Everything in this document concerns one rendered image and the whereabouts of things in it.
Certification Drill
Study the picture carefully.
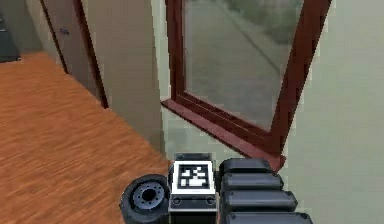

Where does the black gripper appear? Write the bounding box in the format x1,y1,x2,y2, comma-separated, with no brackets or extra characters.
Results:
119,173,172,224

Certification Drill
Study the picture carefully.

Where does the red framed window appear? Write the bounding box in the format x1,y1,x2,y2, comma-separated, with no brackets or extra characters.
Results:
161,0,333,173

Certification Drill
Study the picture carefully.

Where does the beige room door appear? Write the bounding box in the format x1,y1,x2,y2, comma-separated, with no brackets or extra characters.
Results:
40,0,110,110

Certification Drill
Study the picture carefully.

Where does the dark grey cabinet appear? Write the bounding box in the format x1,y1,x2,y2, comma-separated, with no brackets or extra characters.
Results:
0,13,22,63

